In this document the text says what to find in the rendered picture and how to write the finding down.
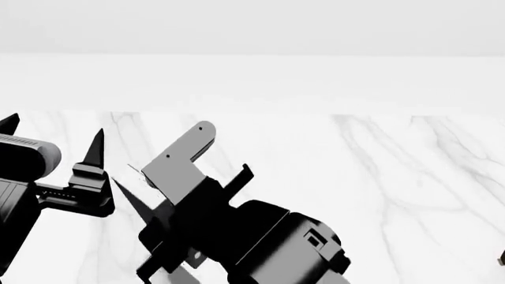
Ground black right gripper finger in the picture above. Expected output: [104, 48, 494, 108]
[111, 176, 177, 227]

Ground grey rounded wrist camera box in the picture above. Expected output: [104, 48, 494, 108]
[0, 133, 62, 182]

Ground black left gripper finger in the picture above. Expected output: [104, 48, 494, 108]
[0, 112, 21, 135]
[68, 128, 114, 194]

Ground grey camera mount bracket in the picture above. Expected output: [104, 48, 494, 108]
[140, 120, 218, 206]

